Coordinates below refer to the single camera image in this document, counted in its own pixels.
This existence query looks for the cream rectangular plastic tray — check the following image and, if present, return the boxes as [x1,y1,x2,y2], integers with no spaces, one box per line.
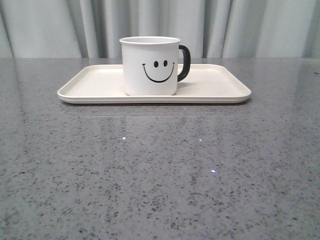
[57,64,252,104]

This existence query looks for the white smiley mug black handle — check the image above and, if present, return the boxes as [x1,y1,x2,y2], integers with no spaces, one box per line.
[119,36,191,96]

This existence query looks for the pale grey-green curtain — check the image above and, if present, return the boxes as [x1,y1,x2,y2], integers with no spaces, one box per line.
[0,0,320,58]

